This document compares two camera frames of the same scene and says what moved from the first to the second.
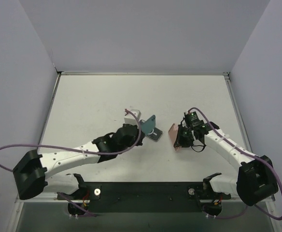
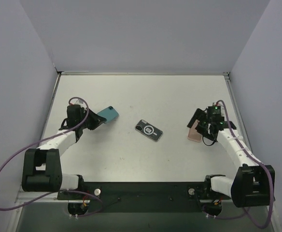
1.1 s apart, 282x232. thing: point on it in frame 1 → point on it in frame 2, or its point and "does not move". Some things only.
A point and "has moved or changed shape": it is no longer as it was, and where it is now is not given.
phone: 173,132 has moved or changed shape
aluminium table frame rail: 240,117 does not move
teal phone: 147,126 → 109,112
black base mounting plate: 146,196 does not move
